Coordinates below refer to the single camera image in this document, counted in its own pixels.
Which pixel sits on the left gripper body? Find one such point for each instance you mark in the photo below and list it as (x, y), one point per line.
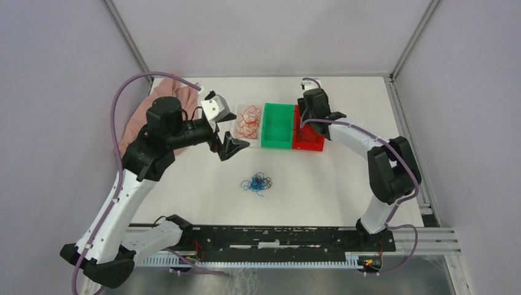
(194, 132)

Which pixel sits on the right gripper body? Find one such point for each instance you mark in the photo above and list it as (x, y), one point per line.
(306, 115)

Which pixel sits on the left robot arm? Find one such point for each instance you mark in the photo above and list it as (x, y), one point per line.
(104, 253)

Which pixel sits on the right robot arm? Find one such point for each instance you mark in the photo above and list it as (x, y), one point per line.
(394, 176)

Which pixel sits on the clear plastic bin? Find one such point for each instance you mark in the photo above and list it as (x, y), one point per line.
(248, 124)

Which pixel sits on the red plastic bin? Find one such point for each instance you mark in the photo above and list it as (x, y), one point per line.
(305, 139)

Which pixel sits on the green plastic bin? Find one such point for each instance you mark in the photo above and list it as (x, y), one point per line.
(277, 126)

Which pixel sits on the pink cloth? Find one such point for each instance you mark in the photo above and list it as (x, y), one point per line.
(163, 113)

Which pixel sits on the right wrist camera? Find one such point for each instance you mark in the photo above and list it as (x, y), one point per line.
(309, 83)

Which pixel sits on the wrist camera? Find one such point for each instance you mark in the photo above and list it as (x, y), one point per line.
(216, 109)
(309, 83)

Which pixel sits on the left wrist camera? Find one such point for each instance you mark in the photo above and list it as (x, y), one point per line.
(216, 109)

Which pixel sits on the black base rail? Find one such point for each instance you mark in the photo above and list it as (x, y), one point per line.
(279, 244)

